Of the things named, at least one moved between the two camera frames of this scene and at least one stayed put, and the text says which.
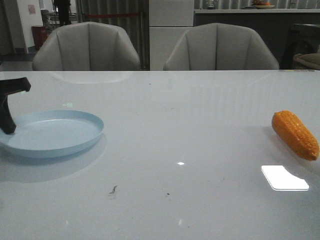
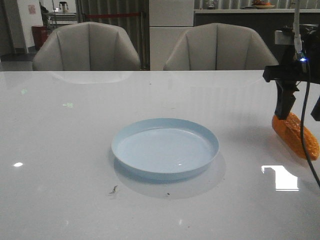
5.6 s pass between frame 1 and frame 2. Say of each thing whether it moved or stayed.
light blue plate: moved
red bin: stayed
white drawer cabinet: stayed
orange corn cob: stayed
